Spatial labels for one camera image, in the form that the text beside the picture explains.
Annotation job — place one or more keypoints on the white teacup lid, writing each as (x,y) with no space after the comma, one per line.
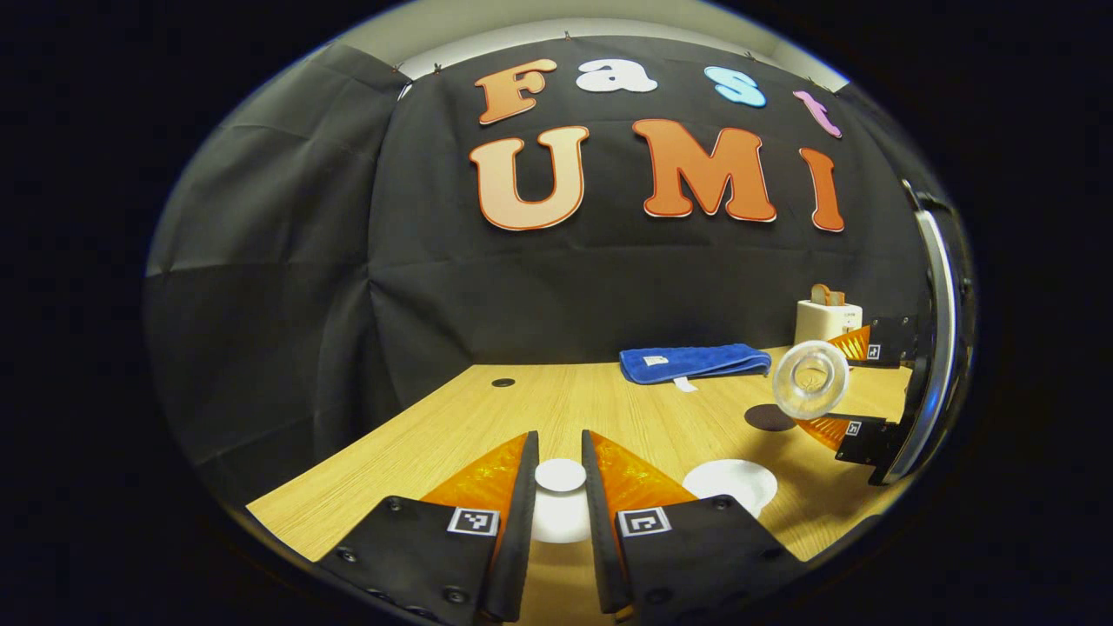
(561,513)

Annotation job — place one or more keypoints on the black backdrop cloth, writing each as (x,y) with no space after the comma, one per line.
(565,296)

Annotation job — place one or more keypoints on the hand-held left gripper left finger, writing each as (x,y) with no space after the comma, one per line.
(522,539)

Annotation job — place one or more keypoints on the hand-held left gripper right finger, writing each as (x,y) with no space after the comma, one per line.
(600,539)

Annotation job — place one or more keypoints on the dark round coaster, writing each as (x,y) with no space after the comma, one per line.
(765,419)

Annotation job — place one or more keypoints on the white toaster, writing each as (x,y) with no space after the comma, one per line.
(822,323)

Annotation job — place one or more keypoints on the blue towel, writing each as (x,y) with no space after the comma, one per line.
(696,361)

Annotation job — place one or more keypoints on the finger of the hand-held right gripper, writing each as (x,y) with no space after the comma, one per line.
(869,439)
(891,341)

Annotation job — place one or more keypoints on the clear water bottle white label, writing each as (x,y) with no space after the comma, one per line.
(810,380)

